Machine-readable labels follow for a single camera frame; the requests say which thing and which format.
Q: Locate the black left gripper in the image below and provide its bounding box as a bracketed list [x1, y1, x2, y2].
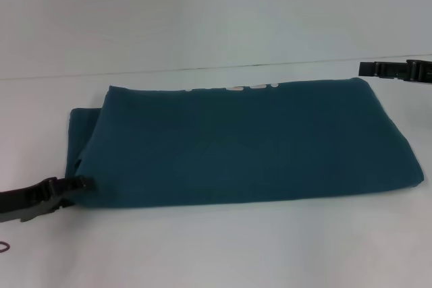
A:
[0, 174, 94, 224]

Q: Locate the blue shirt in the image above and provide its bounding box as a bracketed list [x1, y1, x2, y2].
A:
[69, 78, 425, 208]

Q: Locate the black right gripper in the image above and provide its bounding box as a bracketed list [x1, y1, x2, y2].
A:
[358, 59, 432, 84]

